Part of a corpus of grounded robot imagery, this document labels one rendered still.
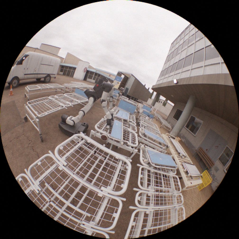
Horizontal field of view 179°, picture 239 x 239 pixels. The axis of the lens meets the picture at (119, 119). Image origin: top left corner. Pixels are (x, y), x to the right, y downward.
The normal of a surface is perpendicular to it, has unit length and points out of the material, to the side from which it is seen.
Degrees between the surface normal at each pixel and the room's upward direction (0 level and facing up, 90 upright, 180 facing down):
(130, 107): 90
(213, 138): 90
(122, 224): 0
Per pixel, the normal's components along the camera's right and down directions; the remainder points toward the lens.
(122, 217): 0.39, -0.84
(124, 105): -0.15, 0.34
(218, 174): -0.91, -0.41
